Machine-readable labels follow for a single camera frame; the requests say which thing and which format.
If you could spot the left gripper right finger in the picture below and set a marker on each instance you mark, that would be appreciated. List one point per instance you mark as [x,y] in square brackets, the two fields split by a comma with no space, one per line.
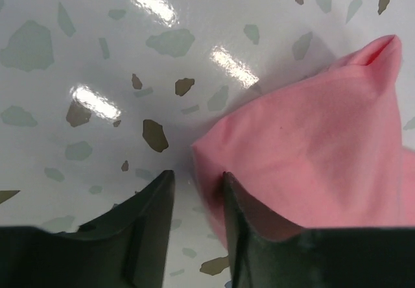
[267,250]

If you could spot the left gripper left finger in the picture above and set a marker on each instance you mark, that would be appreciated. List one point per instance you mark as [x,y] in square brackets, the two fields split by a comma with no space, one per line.
[124,247]

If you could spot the pink t shirt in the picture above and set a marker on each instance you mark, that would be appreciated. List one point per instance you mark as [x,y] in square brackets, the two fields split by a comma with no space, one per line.
[323,152]

